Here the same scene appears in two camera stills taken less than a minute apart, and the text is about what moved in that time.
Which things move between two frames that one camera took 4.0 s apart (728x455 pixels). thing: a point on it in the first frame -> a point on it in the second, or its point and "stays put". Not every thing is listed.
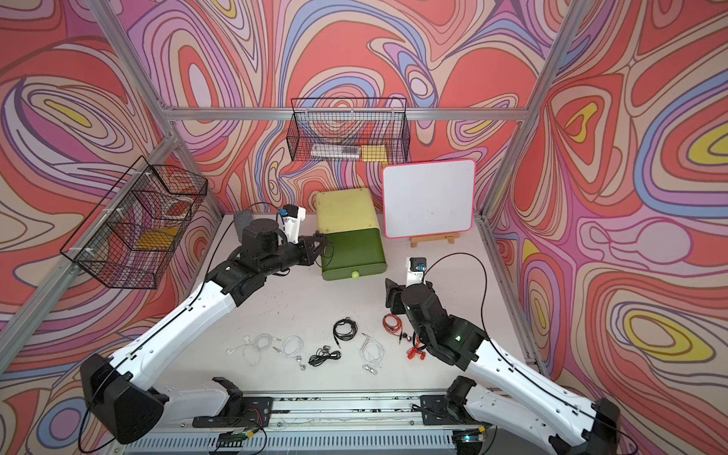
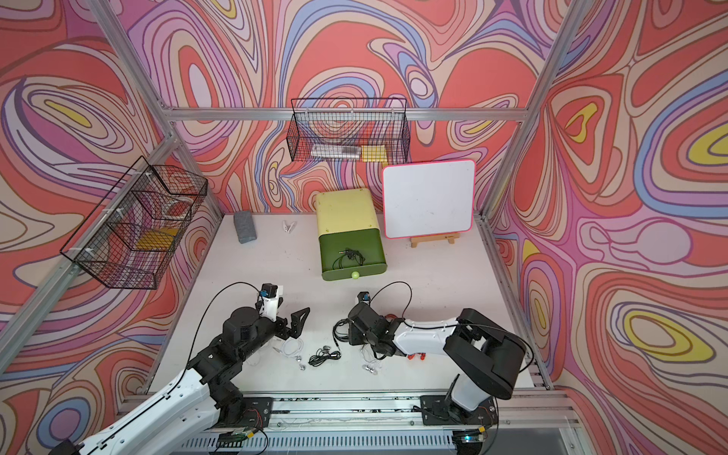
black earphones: x=321 y=355 stays put
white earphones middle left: x=293 y=347 stays put
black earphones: x=345 y=330 stays put
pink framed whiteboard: x=428 y=198 stays put
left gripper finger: x=310 y=245 -> x=298 y=319
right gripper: x=394 y=300 -> x=354 y=335
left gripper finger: x=310 y=253 -> x=298 y=320
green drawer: x=354 y=254 stays put
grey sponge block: x=241 y=219 stays put
